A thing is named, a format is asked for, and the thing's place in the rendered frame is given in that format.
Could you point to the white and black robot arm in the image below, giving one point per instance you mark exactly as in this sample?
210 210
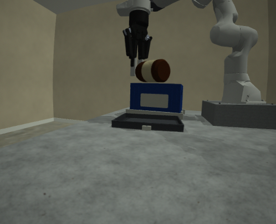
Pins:
237 85

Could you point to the brown glass bottle with cream label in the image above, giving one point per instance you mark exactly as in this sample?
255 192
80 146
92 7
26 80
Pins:
157 71

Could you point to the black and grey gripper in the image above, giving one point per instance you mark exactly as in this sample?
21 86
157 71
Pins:
138 20

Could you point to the dark blue divided crate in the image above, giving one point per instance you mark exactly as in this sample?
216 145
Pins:
156 97

